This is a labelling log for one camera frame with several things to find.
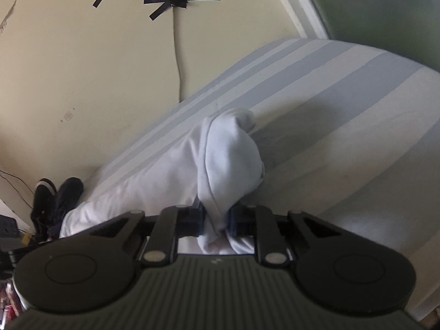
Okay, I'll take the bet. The striped bed sheet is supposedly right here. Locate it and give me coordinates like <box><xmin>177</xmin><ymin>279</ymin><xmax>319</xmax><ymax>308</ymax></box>
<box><xmin>82</xmin><ymin>38</ymin><xmax>440</xmax><ymax>318</ymax></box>

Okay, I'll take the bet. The wall cable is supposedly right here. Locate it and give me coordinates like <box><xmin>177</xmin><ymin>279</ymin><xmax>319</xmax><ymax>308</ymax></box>
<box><xmin>172</xmin><ymin>5</ymin><xmax>183</xmax><ymax>103</ymax></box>

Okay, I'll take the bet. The white printed T-shirt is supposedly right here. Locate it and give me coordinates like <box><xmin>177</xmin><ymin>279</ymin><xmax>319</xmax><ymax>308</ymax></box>
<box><xmin>59</xmin><ymin>108</ymin><xmax>266</xmax><ymax>255</ymax></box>

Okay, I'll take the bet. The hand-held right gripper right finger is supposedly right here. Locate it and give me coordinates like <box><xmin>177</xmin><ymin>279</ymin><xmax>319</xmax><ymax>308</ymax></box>
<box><xmin>228</xmin><ymin>204</ymin><xmax>348</xmax><ymax>268</ymax></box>

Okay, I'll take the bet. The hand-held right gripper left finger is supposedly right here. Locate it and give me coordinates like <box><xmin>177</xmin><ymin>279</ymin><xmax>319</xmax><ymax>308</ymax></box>
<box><xmin>89</xmin><ymin>205</ymin><xmax>205</xmax><ymax>267</ymax></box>

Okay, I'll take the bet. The black shoe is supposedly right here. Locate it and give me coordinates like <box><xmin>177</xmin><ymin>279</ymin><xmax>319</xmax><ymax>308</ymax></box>
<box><xmin>30</xmin><ymin>178</ymin><xmax>58</xmax><ymax>236</ymax></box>
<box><xmin>48</xmin><ymin>177</ymin><xmax>85</xmax><ymax>238</ymax></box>

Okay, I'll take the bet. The frosted glass door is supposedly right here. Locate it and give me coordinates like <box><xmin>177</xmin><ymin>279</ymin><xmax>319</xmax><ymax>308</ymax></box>
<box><xmin>263</xmin><ymin>0</ymin><xmax>440</xmax><ymax>74</ymax></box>

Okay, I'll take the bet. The black device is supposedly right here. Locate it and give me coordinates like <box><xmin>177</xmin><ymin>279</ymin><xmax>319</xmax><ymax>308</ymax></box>
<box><xmin>0</xmin><ymin>214</ymin><xmax>33</xmax><ymax>269</ymax></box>

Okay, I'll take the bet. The thin black wire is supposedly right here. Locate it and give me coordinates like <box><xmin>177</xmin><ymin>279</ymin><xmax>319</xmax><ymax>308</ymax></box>
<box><xmin>0</xmin><ymin>169</ymin><xmax>35</xmax><ymax>211</ymax></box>

